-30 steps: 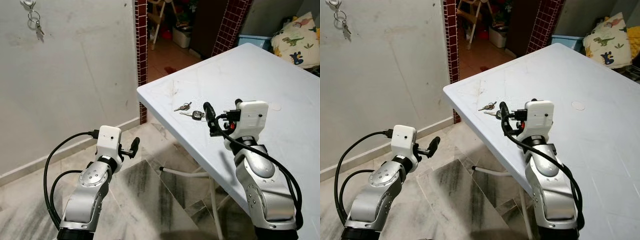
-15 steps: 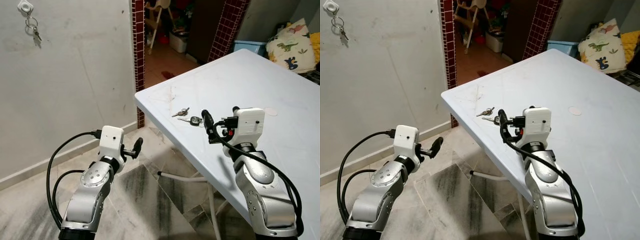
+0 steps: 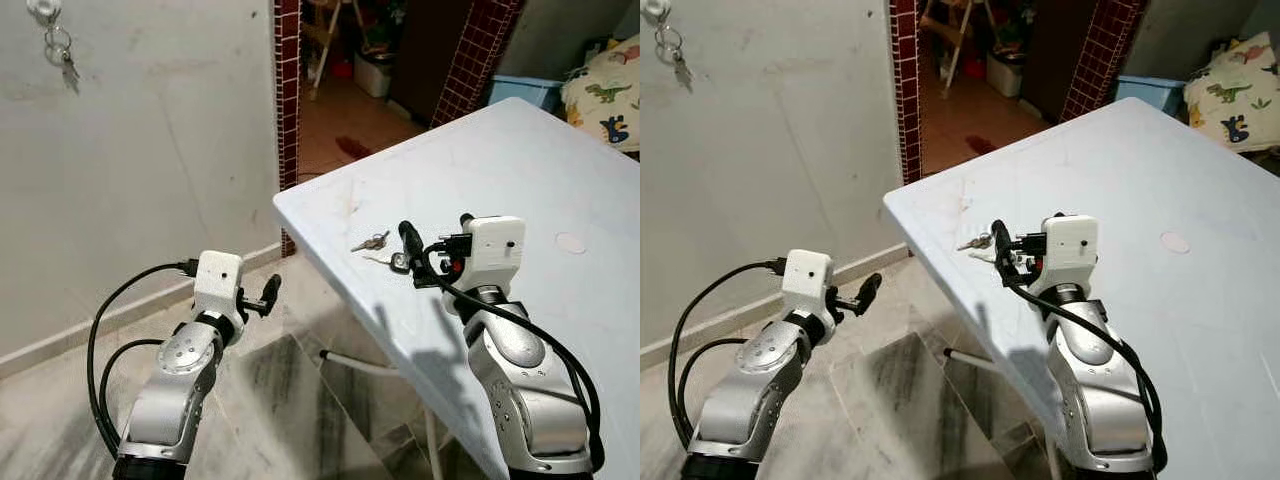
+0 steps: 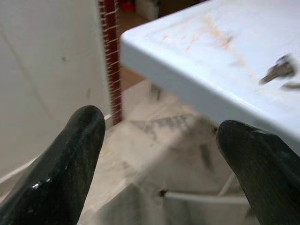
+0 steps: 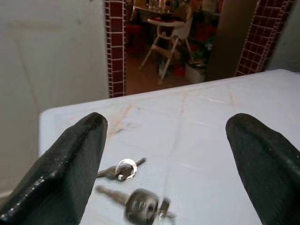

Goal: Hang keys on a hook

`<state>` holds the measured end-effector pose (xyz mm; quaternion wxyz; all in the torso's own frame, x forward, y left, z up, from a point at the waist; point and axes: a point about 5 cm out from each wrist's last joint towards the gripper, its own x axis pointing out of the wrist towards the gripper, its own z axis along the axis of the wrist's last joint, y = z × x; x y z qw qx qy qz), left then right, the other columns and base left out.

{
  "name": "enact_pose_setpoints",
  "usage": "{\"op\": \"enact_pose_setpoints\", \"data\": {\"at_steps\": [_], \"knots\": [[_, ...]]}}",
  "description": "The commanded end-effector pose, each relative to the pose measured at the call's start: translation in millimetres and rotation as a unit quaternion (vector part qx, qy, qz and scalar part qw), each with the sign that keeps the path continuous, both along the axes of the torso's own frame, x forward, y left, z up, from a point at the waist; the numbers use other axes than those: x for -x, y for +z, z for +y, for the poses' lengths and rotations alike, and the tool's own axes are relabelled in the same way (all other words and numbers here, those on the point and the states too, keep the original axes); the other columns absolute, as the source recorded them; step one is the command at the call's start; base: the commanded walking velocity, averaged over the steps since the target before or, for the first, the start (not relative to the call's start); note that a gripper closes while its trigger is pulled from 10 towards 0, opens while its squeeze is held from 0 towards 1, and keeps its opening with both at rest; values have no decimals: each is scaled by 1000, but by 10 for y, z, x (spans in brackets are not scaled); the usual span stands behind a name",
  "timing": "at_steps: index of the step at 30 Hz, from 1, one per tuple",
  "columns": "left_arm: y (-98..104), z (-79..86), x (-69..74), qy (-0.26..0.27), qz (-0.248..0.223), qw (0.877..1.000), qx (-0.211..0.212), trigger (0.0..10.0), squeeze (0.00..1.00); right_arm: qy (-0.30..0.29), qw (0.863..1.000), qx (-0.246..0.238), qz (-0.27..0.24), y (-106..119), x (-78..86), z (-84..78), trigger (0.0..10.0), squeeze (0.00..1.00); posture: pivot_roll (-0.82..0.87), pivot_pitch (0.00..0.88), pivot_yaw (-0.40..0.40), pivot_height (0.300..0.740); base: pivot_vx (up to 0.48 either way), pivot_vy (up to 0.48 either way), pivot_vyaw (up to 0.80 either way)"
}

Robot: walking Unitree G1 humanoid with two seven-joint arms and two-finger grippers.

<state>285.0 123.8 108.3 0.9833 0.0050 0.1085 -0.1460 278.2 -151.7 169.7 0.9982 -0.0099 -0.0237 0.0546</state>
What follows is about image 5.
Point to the white high chair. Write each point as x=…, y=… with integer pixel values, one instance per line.
x=168, y=23

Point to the grey metal key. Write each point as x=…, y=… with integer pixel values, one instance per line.
x=106, y=172

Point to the cluttered dining table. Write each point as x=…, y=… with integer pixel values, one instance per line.
x=150, y=10

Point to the brown door panel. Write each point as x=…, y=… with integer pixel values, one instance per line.
x=234, y=35

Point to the white bin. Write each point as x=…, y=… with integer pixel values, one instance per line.
x=194, y=73

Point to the black headed key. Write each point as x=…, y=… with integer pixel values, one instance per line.
x=143, y=204

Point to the red tiled pillar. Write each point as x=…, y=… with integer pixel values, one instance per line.
x=257, y=42
x=116, y=47

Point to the small red item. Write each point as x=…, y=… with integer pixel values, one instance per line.
x=179, y=71

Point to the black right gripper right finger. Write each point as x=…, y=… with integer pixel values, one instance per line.
x=269, y=173

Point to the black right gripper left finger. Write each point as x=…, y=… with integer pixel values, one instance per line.
x=58, y=178

